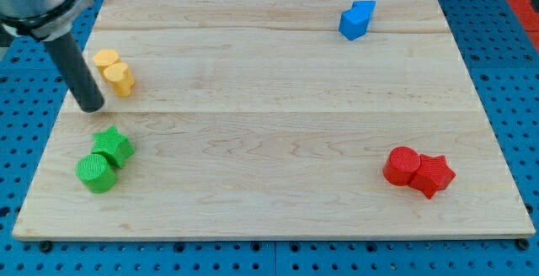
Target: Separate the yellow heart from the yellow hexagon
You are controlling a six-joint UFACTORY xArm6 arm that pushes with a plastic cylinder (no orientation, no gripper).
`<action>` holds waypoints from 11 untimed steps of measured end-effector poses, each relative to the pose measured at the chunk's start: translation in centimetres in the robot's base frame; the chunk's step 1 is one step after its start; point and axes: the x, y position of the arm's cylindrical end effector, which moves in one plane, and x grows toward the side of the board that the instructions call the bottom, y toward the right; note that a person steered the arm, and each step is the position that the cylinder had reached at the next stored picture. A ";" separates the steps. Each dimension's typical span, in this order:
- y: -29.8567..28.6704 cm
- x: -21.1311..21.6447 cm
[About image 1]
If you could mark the green cylinder block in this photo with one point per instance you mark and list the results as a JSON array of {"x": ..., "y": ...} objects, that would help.
[{"x": 95, "y": 173}]

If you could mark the yellow hexagon block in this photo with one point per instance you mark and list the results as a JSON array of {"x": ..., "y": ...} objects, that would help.
[{"x": 105, "y": 58}]

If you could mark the light wooden board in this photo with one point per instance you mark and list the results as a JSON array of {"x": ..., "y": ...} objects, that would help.
[{"x": 257, "y": 120}]

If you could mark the red cylinder block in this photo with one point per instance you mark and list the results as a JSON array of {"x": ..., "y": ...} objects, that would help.
[{"x": 401, "y": 165}]

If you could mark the red star block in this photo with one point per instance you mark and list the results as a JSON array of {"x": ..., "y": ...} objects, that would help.
[{"x": 433, "y": 175}]

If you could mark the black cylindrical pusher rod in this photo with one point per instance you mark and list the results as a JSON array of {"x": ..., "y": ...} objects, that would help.
[{"x": 68, "y": 59}]

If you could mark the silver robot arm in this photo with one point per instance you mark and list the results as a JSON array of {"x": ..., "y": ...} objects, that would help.
[{"x": 50, "y": 22}]

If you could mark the blue block behind pentagon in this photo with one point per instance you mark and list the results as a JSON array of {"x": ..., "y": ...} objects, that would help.
[{"x": 367, "y": 6}]

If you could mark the yellow heart block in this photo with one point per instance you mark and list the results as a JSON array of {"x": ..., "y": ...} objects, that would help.
[{"x": 120, "y": 79}]

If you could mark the green star block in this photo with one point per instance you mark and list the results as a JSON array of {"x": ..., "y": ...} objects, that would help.
[{"x": 114, "y": 146}]

